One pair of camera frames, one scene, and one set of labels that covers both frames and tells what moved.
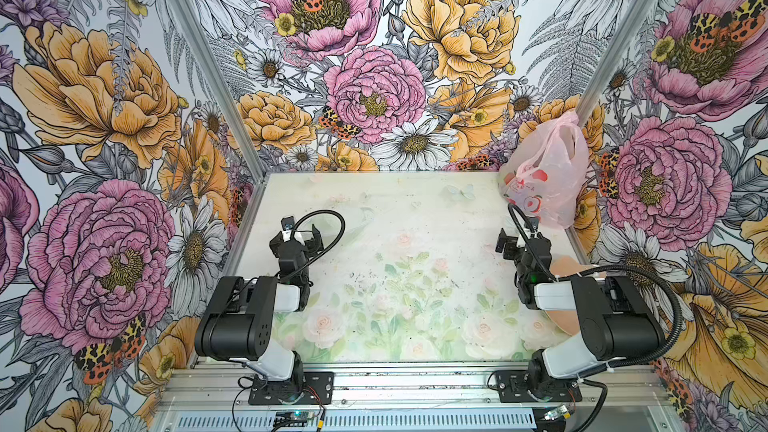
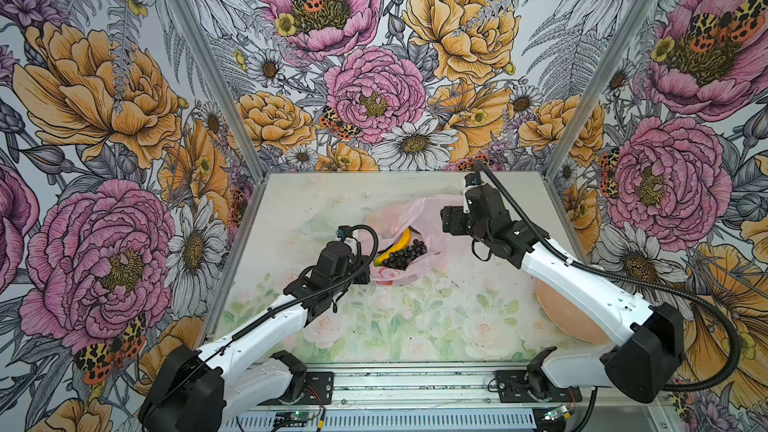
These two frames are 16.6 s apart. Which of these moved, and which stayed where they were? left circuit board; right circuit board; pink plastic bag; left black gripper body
Moved: left black gripper body; pink plastic bag
Stayed: left circuit board; right circuit board
